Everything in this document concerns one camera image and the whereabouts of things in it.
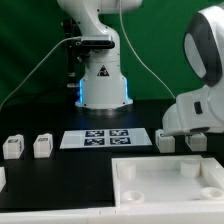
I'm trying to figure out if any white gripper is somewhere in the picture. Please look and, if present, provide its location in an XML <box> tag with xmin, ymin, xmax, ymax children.
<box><xmin>162</xmin><ymin>86</ymin><xmax>224</xmax><ymax>136</ymax></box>

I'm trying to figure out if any white square tabletop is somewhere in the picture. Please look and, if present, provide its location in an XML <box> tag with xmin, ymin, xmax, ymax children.
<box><xmin>112</xmin><ymin>155</ymin><xmax>224</xmax><ymax>207</ymax></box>

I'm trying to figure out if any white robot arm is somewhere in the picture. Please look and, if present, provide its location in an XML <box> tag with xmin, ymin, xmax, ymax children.
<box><xmin>57</xmin><ymin>0</ymin><xmax>224</xmax><ymax>136</ymax></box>

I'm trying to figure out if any white obstacle piece left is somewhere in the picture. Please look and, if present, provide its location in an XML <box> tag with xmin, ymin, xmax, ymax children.
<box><xmin>0</xmin><ymin>167</ymin><xmax>6</xmax><ymax>193</ymax></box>

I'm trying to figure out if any grey cable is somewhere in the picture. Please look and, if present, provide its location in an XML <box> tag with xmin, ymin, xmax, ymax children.
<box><xmin>0</xmin><ymin>36</ymin><xmax>83</xmax><ymax>111</ymax></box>
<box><xmin>118</xmin><ymin>0</ymin><xmax>177</xmax><ymax>100</ymax></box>

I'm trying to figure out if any grey cable left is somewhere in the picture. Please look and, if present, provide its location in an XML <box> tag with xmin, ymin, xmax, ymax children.
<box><xmin>0</xmin><ymin>36</ymin><xmax>83</xmax><ymax>111</ymax></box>

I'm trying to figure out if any white sheet with markers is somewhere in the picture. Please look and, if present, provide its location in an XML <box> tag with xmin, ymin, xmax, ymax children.
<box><xmin>60</xmin><ymin>128</ymin><xmax>152</xmax><ymax>149</ymax></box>

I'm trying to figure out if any white obstacle wall right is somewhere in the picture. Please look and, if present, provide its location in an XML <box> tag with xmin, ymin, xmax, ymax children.
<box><xmin>201</xmin><ymin>158</ymin><xmax>224</xmax><ymax>191</ymax></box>

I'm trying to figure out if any white front table rail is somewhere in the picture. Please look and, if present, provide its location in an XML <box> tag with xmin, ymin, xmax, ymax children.
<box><xmin>0</xmin><ymin>201</ymin><xmax>224</xmax><ymax>224</ymax></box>

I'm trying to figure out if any grey cable right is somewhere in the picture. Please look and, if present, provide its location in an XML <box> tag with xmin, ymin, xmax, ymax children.
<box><xmin>118</xmin><ymin>0</ymin><xmax>177</xmax><ymax>100</ymax></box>

